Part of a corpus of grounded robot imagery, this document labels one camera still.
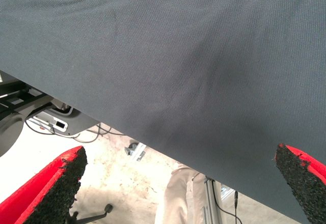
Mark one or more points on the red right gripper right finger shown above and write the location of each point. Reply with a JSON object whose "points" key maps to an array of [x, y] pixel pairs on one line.
{"points": [[305, 183]]}

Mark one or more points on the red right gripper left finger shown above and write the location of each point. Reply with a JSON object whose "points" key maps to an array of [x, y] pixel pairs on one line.
{"points": [[43, 191]]}

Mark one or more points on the black office chair base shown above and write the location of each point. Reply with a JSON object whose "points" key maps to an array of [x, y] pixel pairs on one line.
{"points": [[89, 218]]}

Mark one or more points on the grey round metal disc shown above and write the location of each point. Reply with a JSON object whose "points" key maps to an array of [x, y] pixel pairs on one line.
{"points": [[10, 135]]}

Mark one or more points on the white panel with slot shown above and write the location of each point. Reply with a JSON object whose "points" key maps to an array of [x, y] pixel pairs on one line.
{"points": [[49, 121]]}

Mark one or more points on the aluminium profile leg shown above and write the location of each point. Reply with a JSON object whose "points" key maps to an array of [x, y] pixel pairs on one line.
{"points": [[211, 206]]}

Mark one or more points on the dark grey table cloth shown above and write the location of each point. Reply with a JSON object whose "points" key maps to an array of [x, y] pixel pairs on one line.
{"points": [[152, 43]]}

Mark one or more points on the black metal frame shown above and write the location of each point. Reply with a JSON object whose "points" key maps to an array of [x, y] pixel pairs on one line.
{"points": [[15, 101]]}

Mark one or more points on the small aluminium bracket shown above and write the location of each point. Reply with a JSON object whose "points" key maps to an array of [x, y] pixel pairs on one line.
{"points": [[135, 151]]}

